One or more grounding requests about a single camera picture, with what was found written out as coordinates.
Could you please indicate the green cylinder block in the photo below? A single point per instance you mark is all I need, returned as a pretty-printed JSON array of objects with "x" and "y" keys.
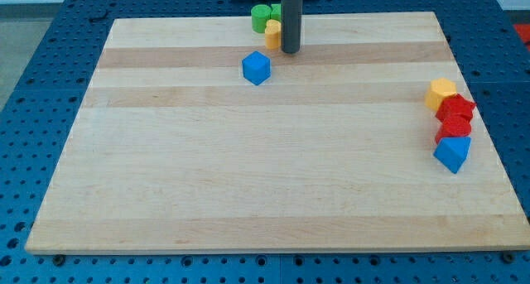
[{"x": 260, "y": 14}]

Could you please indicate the red star block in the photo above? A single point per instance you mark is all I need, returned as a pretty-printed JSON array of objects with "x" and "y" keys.
[{"x": 456, "y": 105}]

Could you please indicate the grey cylindrical robot arm rod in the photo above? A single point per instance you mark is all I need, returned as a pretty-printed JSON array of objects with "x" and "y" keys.
[{"x": 291, "y": 25}]

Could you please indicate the red cylinder block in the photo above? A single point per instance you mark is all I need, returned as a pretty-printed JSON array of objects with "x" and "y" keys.
[{"x": 453, "y": 126}]

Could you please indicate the yellow hexagon block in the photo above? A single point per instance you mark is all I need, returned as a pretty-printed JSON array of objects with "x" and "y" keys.
[{"x": 438, "y": 90}]

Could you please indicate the blue cube block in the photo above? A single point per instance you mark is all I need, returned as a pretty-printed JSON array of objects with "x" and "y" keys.
[{"x": 256, "y": 67}]

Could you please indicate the blue triangle block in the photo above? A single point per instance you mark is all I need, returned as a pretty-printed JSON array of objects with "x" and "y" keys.
[{"x": 452, "y": 152}]

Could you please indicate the green block behind rod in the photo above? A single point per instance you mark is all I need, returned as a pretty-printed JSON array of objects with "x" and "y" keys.
[{"x": 276, "y": 12}]

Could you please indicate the red object at right edge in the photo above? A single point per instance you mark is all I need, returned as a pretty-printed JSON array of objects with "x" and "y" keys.
[{"x": 523, "y": 30}]

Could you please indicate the light wooden board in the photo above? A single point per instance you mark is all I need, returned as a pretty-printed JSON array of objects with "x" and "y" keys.
[{"x": 173, "y": 151}]

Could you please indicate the yellow heart block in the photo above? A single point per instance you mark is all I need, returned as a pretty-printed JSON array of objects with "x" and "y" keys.
[{"x": 273, "y": 34}]

